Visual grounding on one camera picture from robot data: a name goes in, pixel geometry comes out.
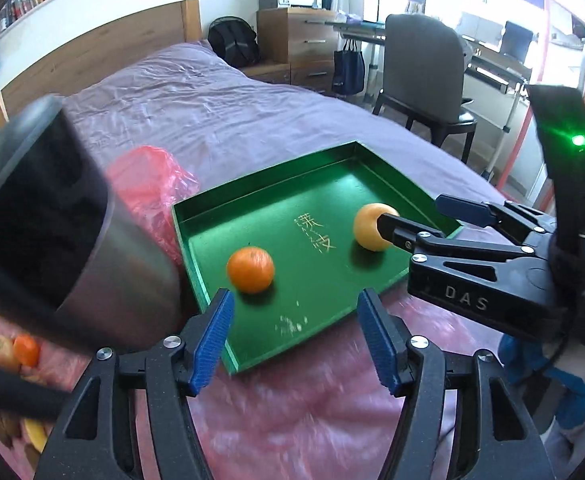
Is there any navy tote bag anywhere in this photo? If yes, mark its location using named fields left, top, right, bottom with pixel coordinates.
left=331, top=40, right=366, bottom=96

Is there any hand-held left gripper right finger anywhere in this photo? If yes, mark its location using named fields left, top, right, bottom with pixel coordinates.
left=357, top=287, right=556, bottom=480

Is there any yellow-orange round fruit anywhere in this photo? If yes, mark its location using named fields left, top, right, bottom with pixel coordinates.
left=353, top=203, right=402, bottom=252

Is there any green tray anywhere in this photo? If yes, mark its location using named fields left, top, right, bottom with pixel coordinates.
left=171, top=141, right=466, bottom=376

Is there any yellow banana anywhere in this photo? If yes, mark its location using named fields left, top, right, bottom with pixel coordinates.
left=22, top=417, right=48, bottom=453

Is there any brown kiwi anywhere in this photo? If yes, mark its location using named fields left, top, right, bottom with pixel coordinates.
left=0, top=410, right=23, bottom=446

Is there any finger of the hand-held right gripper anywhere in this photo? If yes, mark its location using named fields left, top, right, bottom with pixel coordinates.
left=435, top=194, right=556, bottom=246
left=377, top=212, right=548, bottom=265

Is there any black backpack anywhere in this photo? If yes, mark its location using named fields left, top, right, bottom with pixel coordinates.
left=207, top=16, right=260, bottom=67

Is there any purple bed cover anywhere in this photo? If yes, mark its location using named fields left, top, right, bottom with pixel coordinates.
left=55, top=40, right=523, bottom=281

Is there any yellow-red apple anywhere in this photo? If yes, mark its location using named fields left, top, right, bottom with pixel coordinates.
left=0, top=336, right=16, bottom=373

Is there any pink plastic sheet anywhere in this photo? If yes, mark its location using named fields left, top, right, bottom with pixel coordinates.
left=0, top=145, right=563, bottom=480

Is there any wooden headboard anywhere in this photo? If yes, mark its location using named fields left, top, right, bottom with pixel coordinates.
left=0, top=0, right=203, bottom=128

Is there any low wooden nightstand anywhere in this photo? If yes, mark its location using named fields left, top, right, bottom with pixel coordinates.
left=237, top=59, right=293, bottom=87

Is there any orange tangerine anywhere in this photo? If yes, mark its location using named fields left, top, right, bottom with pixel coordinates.
left=226, top=246, right=276, bottom=295
left=12, top=335, right=40, bottom=368

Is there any wooden dresser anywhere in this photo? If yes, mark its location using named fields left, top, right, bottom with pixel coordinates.
left=256, top=7, right=346, bottom=96

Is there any person's right hand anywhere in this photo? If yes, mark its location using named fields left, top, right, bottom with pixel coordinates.
left=497, top=332, right=585, bottom=456

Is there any grey chair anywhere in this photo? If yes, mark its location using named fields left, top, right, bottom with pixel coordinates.
left=373, top=14, right=476, bottom=163

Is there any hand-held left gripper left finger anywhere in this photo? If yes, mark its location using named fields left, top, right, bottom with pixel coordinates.
left=35, top=287, right=236, bottom=480

